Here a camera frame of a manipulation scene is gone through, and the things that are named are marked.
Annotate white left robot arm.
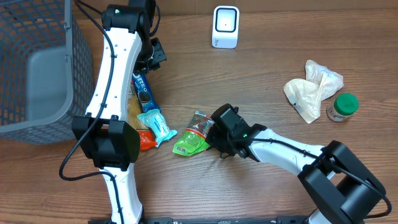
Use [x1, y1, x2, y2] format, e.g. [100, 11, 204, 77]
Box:
[72, 0, 167, 223]

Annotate red snack packet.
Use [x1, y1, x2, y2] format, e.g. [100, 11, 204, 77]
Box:
[126, 86, 159, 152]

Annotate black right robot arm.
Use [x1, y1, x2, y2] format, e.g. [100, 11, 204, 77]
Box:
[206, 104, 392, 224]

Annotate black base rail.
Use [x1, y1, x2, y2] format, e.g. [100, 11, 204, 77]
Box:
[88, 216, 312, 224]

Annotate green lid jar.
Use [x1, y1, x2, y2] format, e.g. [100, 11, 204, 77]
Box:
[326, 93, 359, 122]

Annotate beige paper bag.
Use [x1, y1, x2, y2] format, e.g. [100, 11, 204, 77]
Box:
[283, 60, 344, 124]

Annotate blue Oreo cookie pack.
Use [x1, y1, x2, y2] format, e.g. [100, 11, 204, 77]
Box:
[132, 73, 161, 113]

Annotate white barcode scanner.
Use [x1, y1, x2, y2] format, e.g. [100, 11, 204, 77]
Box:
[211, 5, 240, 49]

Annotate dark grey plastic basket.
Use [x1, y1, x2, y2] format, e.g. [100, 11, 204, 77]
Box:
[1, 0, 94, 144]

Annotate green snack packet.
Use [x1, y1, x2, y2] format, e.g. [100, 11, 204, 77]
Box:
[172, 111, 214, 156]

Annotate teal snack packet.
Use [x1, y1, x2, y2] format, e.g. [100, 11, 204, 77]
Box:
[137, 109, 178, 147]

